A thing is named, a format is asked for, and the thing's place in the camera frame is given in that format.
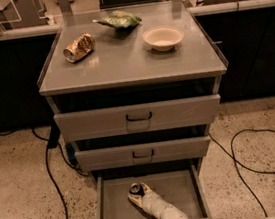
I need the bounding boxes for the crushed gold can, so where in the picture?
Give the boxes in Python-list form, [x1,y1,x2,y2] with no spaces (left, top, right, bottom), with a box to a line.
[63,32,96,63]

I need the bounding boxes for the white bowl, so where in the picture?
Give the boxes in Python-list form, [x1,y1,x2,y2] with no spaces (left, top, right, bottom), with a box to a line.
[143,25,184,52]

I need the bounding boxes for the blue pepsi can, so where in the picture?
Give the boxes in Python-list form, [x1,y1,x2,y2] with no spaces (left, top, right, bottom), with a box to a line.
[129,182,145,197]

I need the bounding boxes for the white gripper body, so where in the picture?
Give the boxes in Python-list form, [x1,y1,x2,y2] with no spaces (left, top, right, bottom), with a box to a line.
[142,191,173,219]

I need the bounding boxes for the green chip bag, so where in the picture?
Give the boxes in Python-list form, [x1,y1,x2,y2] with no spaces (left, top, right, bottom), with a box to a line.
[93,10,142,29]

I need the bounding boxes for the black cable left floor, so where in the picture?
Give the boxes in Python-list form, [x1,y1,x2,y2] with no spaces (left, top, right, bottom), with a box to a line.
[0,120,94,219]

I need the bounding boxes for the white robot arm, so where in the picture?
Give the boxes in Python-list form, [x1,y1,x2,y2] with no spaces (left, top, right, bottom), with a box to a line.
[128,182,189,219]

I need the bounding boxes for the top drawer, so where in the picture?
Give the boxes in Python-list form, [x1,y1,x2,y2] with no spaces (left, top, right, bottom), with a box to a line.
[54,94,220,142]

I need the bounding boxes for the grey drawer cabinet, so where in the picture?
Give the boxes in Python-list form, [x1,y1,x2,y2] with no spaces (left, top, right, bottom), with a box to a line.
[28,0,250,219]

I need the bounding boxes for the middle drawer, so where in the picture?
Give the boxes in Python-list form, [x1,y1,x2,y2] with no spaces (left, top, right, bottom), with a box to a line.
[75,137,210,171]

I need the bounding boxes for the open bottom drawer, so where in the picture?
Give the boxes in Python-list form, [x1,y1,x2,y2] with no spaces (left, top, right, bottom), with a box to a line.
[97,166,214,219]

